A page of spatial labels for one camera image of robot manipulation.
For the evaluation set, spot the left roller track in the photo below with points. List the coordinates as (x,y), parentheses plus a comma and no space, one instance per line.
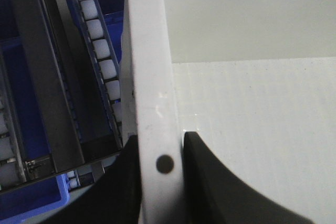
(103,60)

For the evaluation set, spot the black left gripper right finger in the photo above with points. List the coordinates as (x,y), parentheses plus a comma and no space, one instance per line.
(215,195)

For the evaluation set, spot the white plastic Totelife bin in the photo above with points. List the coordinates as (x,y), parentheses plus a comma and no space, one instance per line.
(254,78)

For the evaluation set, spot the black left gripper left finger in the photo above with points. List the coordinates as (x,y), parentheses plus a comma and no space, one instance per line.
(114,198)

